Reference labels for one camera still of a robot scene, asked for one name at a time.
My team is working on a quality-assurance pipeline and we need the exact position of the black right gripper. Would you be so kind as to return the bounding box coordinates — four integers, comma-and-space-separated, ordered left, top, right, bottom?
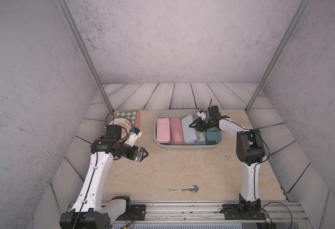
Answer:
189, 117, 213, 132

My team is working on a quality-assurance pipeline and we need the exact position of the teal pencil case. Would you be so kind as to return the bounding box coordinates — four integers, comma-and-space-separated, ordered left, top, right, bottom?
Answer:
205, 131, 218, 145

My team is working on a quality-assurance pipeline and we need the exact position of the clear case with label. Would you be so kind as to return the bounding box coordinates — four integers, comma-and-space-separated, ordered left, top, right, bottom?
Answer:
194, 131, 206, 145

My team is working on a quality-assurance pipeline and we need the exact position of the light blue pencil case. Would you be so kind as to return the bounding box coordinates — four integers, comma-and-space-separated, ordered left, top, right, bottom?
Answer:
181, 115, 197, 145

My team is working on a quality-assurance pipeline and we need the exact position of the light pink ridged pencil case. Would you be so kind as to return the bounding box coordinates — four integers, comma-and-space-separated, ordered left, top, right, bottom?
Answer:
156, 118, 170, 144

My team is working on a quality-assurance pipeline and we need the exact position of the rose pink pencil case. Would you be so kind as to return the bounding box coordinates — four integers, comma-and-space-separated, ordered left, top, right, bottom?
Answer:
170, 117, 184, 146

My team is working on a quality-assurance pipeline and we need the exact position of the grey plastic storage box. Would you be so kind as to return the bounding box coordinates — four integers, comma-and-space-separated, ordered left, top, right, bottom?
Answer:
154, 109, 224, 151

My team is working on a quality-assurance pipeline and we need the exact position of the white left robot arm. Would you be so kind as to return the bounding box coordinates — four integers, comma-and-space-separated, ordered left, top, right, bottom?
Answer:
60, 125, 148, 229

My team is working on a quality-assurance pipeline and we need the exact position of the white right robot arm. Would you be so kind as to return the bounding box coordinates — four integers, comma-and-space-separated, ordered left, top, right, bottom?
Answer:
189, 106, 266, 219

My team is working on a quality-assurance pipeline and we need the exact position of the round patterned ceramic plate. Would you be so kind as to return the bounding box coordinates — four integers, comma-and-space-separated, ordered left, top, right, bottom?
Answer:
108, 117, 132, 140

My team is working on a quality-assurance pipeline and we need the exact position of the pink plastic tray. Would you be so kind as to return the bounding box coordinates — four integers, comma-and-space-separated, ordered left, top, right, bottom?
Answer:
112, 110, 141, 129

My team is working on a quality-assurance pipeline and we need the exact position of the green checkered cloth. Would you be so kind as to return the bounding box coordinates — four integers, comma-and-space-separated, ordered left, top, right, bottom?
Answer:
113, 110, 138, 127

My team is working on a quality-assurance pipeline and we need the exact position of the metal spoon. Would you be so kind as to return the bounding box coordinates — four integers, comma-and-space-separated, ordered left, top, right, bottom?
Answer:
167, 185, 199, 193

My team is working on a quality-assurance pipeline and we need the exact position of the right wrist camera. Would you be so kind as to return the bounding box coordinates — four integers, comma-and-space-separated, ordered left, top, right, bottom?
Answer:
197, 110, 207, 120

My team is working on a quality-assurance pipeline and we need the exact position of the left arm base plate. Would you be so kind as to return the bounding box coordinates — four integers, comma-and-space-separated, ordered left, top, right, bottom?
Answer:
117, 204, 146, 221

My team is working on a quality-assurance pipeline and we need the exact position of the aluminium front rail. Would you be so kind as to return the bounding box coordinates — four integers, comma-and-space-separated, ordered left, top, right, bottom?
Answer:
111, 201, 313, 229

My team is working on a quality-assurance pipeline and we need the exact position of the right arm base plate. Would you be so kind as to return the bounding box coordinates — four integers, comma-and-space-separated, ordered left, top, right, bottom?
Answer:
220, 204, 266, 220

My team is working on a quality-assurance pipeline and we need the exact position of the right aluminium frame post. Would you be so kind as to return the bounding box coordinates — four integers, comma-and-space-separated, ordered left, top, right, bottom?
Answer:
245, 0, 311, 114

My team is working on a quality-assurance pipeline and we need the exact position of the aluminium frame post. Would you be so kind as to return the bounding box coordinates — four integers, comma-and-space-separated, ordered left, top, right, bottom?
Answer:
56, 0, 114, 112
245, 0, 311, 114

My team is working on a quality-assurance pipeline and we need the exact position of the left aluminium frame post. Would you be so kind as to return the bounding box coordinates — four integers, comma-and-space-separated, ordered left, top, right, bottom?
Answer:
56, 0, 114, 112

